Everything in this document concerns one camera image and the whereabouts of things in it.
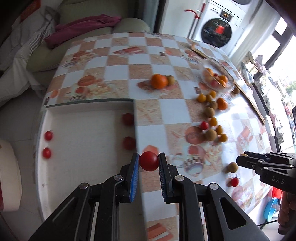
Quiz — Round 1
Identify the red cherry tomato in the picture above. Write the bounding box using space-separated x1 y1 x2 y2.
139 151 159 172
230 177 239 187

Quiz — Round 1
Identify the red plastic bucket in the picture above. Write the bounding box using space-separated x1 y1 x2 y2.
271 187 282 200

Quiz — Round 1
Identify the dark cherry tomato tray lower right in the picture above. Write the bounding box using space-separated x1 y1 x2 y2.
123 137 136 151

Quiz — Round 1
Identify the dark cherry tomato tray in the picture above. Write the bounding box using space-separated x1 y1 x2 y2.
122 113 134 126
123 137 136 151

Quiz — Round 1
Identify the dark cherry tomato tray upper right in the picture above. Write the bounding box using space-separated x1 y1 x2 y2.
122 113 134 126

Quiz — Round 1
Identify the white shallow tray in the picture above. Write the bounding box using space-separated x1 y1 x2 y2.
31 99 147 240

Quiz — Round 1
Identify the brown longan cluster lower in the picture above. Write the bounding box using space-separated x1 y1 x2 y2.
204 107 215 118

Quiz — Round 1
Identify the brown longan cluster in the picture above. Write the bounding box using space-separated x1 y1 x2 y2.
208 101 218 110
204 107 215 118

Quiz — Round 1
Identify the yellow cherry tomato cluster top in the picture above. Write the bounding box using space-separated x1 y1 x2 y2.
197 94 207 103

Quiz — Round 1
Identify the brown longan cluster middle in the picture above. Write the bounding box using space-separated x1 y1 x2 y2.
208 101 218 110

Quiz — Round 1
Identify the mandarin in fruit cluster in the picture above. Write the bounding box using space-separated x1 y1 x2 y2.
216 97 228 110

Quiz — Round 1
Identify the large orange mandarin on table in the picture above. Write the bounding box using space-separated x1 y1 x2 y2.
150 74 168 89

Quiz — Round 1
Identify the brown longan beside mandarin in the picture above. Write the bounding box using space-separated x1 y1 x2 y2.
166 75 175 86

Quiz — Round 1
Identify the red cherry tomato tray left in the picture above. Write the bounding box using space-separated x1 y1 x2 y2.
44 131 53 141

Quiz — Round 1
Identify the clear glass fruit bowl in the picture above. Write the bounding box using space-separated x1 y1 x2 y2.
200 58 234 93

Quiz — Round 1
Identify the white round stool box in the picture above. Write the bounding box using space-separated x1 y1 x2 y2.
0 140 22 212

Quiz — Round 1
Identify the wooden back scratcher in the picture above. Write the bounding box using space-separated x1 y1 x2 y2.
191 43 265 125

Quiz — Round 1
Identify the green sofa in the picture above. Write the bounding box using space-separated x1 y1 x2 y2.
27 1 150 73

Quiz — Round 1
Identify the white washing machine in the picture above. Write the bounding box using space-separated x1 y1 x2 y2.
185 0 252 56

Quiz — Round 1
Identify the magenta cloth on sofa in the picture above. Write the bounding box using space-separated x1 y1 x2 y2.
44 14 122 49

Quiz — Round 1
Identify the white striped blanket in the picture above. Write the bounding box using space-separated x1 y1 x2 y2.
1 6 58 104

